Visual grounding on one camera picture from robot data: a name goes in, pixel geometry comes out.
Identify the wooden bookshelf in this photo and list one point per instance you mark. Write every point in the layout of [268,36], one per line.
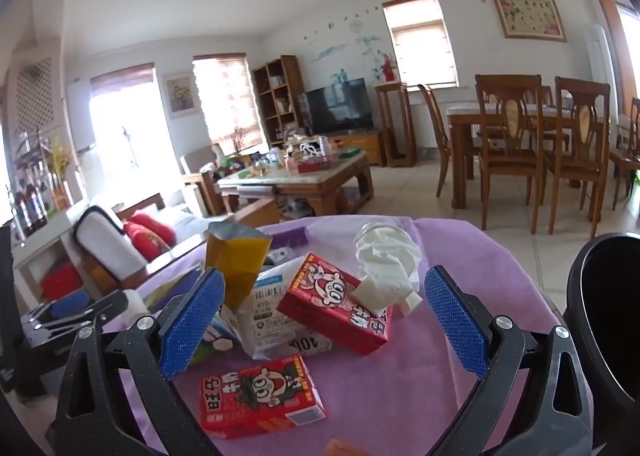
[261,85]

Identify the bright balcony door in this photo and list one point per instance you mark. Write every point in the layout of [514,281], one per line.
[125,130]

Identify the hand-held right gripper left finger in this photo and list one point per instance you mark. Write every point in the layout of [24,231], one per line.
[192,323]

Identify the blue tissue packet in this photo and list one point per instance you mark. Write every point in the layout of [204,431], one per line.
[220,343]

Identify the wooden television stand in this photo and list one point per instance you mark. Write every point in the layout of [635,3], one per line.
[367,145]

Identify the purple box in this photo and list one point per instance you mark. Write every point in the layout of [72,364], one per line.
[290,237]

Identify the framed sunflower picture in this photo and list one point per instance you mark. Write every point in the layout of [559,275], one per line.
[179,95]

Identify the orange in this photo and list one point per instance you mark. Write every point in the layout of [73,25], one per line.
[341,450]

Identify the tall wooden plant stand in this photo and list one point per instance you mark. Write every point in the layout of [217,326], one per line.
[395,88]

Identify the yellow artificial flowers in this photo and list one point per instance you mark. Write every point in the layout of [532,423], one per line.
[60,160]

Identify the wooden dining table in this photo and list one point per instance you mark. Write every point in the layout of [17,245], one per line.
[460,121]

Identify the framed flower painting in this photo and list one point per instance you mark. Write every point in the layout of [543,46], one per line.
[529,16]

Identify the wooden dining chair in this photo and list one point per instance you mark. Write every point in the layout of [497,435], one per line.
[435,125]
[507,163]
[575,168]
[631,155]

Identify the crumpled white tissue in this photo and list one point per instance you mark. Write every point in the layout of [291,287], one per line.
[385,256]

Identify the wooden coffee table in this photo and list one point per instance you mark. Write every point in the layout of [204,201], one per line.
[327,169]

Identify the white barcode packet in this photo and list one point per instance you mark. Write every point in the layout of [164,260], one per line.
[265,318]

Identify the red flower vase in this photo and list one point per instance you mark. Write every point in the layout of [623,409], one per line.
[386,68]

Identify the black trash bin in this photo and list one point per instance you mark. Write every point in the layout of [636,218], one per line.
[610,311]

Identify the purple tablecloth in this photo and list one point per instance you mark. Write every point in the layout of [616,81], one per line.
[400,386]

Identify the wooden doorway frame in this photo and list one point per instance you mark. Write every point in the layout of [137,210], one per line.
[602,10]

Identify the white lattice cabinet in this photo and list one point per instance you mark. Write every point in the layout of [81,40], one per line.
[35,90]

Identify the wooden sofa with white cushions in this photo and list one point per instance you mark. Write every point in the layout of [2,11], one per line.
[105,241]

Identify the red milk carton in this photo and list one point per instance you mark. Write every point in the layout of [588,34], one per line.
[320,306]
[260,396]

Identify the wooden armchair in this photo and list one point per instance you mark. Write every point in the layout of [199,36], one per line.
[197,170]

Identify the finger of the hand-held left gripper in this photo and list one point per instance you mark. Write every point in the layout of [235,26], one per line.
[107,306]
[72,304]

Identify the gold foil pouch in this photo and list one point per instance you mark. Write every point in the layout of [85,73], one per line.
[235,261]

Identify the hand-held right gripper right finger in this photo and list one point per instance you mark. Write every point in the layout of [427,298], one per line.
[457,326]

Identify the red cushion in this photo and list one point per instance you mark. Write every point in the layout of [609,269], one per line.
[147,236]

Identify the window with roller blind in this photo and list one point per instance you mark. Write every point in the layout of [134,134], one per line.
[420,43]
[227,98]

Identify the flat screen television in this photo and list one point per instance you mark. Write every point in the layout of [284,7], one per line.
[340,105]

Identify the white wall radiator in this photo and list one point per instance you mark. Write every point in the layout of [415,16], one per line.
[427,125]

